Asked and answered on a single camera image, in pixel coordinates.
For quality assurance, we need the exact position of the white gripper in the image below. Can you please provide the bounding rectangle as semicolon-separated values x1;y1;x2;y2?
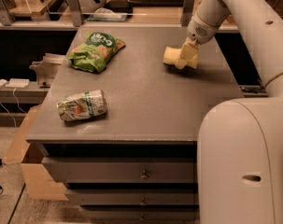
175;14;220;69

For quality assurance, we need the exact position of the yellow sponge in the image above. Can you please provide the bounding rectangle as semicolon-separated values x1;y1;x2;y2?
163;47;198;69

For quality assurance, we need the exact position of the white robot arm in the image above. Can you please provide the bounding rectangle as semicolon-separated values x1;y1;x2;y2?
186;0;283;224

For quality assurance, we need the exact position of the clear plastic bag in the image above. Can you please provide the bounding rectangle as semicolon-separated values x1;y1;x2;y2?
88;7;127;21

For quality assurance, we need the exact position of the green rice chip bag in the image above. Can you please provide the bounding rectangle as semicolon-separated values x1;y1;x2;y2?
67;32;126;74

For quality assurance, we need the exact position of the white green snack bag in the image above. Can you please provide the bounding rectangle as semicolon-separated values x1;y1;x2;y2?
57;90;107;121

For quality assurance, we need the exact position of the black keyboard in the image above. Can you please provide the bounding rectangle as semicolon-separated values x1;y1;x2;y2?
129;0;184;7

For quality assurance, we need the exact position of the grey drawer cabinet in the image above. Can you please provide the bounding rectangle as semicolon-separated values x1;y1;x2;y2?
27;26;242;222

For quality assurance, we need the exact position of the top drawer knob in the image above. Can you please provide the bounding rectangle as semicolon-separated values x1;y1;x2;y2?
140;170;149;180

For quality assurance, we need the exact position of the white power strip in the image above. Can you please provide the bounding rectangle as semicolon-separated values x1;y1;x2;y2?
6;78;30;89

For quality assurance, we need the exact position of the cardboard box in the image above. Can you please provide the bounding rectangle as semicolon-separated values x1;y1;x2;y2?
4;105;67;201

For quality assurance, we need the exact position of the grey post right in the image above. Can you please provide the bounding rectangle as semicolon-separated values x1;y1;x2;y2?
180;0;195;27

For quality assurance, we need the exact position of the grey post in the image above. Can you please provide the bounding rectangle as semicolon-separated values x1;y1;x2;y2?
0;0;15;26
67;0;83;27
180;0;195;27

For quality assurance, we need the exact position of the grey post middle left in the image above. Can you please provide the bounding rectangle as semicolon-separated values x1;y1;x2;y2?
67;0;83;27

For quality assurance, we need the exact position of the grey metal bracket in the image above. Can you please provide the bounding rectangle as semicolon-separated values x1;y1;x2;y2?
29;53;65;87

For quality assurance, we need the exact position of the white cable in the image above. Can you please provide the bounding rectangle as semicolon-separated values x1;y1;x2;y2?
0;78;27;128

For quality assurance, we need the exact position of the grey post far left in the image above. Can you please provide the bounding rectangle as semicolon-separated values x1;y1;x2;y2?
0;0;15;26

